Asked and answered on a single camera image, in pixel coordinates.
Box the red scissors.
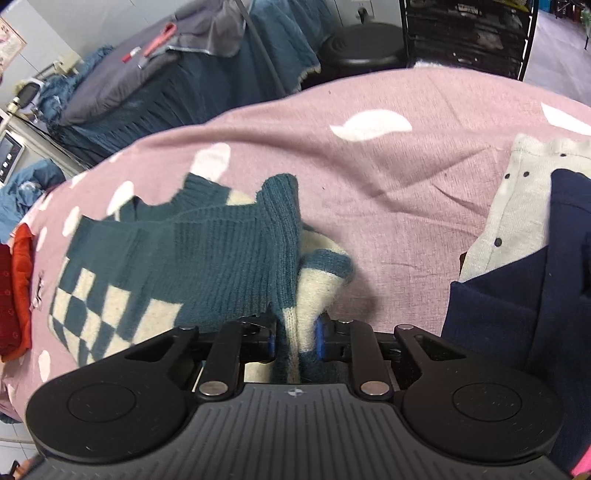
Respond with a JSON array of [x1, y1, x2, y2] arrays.
[[143, 22, 177, 58]]

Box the wall poster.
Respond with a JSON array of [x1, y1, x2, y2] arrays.
[[0, 16, 27, 63]]

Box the grey blanket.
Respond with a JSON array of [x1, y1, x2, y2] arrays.
[[58, 28, 185, 125]]

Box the grey towel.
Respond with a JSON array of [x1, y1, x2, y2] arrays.
[[171, 0, 252, 57]]

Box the navy garment with pink print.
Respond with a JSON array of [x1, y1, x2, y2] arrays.
[[441, 168, 591, 478]]

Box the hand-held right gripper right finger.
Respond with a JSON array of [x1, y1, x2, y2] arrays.
[[315, 312, 467, 400]]

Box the black shelf rack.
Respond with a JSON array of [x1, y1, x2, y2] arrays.
[[399, 0, 539, 81]]

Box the pink polka dot bedsheet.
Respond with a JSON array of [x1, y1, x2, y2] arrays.
[[0, 65, 591, 416]]

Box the dark red cloth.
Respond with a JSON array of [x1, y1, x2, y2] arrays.
[[0, 242, 21, 356]]

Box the white dotted garment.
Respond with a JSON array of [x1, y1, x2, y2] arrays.
[[459, 134, 591, 282]]

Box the blue crumpled cloth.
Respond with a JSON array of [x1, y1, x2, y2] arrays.
[[0, 159, 65, 243]]

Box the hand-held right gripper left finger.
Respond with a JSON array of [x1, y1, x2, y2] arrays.
[[124, 314, 278, 401]]

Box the blue cloth pile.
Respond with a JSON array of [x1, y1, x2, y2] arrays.
[[39, 46, 114, 121]]

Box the white appliance control panel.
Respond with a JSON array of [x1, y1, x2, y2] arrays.
[[0, 129, 26, 183]]

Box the teal cream checkered sweater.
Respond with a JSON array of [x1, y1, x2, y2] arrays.
[[48, 173, 356, 385]]

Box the orange red cloth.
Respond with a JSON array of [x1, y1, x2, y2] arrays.
[[10, 224, 37, 363]]

